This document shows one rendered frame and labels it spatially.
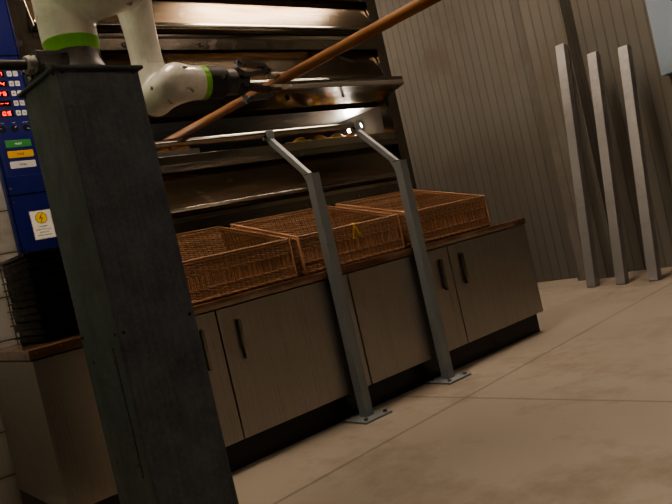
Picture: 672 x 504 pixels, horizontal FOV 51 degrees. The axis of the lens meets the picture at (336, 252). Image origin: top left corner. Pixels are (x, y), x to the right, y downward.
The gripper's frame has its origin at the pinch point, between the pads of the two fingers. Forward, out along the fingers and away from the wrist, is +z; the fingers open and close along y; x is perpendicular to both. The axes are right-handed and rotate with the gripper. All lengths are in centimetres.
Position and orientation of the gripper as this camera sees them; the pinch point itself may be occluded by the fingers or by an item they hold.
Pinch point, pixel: (279, 80)
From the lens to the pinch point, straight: 217.7
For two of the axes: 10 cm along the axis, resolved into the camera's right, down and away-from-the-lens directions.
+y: 2.2, 9.8, 0.2
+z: 7.4, -1.8, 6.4
